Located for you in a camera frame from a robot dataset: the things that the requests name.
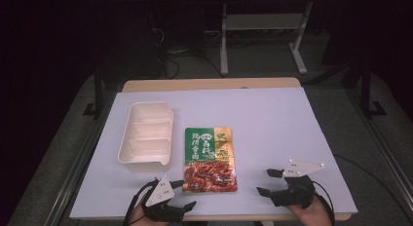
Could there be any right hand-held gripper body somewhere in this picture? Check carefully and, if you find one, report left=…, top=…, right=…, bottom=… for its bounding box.
left=270, top=159, right=326, bottom=208

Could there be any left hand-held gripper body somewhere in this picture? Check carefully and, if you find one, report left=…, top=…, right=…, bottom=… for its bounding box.
left=141, top=175, right=189, bottom=224

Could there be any green and red food packet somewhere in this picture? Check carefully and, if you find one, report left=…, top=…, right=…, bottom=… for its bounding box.
left=182, top=127, right=239, bottom=194

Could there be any white compartment container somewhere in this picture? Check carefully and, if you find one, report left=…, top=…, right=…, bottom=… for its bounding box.
left=117, top=100, right=175, bottom=173

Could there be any person's left hand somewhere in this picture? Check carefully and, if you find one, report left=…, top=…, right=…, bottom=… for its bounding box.
left=129, top=200, right=170, bottom=226

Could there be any person's right hand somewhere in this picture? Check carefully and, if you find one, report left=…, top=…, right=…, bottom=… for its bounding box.
left=286, top=202, right=333, bottom=226

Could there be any white table mat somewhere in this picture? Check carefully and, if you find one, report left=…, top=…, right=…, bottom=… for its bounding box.
left=68, top=87, right=358, bottom=220

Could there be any black metal stand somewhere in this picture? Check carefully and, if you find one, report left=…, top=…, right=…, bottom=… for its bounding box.
left=82, top=65, right=105, bottom=120
left=359, top=59, right=388, bottom=120

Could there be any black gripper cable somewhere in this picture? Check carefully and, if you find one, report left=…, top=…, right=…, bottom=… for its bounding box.
left=311, top=180, right=336, bottom=226
left=122, top=179, right=161, bottom=226

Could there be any thin black floor cable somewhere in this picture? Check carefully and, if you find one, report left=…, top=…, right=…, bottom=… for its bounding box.
left=333, top=153, right=413, bottom=224

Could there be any metal frame rail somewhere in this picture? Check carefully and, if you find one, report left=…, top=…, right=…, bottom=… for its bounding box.
left=345, top=88, right=413, bottom=203
left=43, top=89, right=119, bottom=226

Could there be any white metal table frame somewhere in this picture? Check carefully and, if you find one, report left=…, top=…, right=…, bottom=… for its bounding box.
left=219, top=0, right=315, bottom=76

